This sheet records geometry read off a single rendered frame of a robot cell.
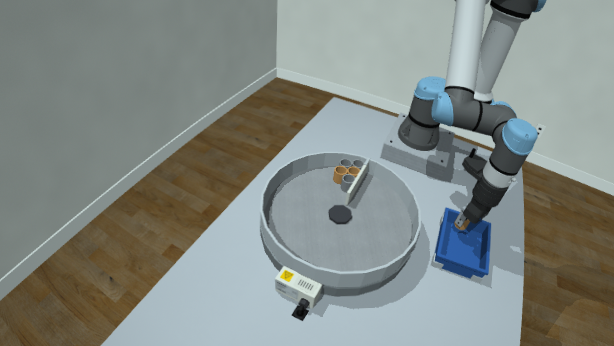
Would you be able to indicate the bronze bushing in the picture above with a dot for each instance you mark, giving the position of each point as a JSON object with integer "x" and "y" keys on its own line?
{"x": 337, "y": 178}
{"x": 353, "y": 171}
{"x": 464, "y": 226}

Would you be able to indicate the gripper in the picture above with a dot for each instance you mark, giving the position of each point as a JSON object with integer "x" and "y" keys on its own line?
{"x": 487, "y": 192}

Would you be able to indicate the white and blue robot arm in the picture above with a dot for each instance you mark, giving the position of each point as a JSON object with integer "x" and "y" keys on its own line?
{"x": 470, "y": 78}

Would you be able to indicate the grey metal bushing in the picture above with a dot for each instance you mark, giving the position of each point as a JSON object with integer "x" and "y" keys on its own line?
{"x": 347, "y": 182}
{"x": 358, "y": 163}
{"x": 346, "y": 163}

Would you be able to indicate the blue crate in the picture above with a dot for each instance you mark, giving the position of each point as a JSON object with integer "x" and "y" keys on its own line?
{"x": 469, "y": 246}

